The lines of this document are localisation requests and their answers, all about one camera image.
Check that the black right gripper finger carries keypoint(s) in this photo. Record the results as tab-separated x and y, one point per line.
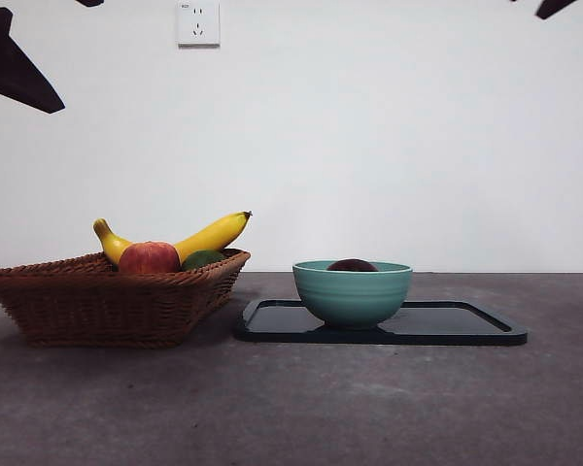
554	7

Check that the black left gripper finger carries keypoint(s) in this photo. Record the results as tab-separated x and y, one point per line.
90	2
10	68

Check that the dark purple plum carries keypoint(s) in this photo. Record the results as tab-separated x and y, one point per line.
352	265

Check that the teal ceramic bowl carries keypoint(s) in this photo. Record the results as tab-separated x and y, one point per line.
352	301

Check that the red yellow apple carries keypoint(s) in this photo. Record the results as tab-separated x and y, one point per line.
150	257

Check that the brown wicker basket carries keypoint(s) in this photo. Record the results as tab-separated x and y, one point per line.
102	310

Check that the yellow banana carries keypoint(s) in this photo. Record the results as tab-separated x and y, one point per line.
214	235

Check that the green avocado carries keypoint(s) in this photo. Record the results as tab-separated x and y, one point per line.
201	258

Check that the dark rectangular tray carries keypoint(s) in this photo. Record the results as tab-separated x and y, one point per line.
442	322

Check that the white wall socket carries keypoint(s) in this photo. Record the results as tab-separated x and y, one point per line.
199	29

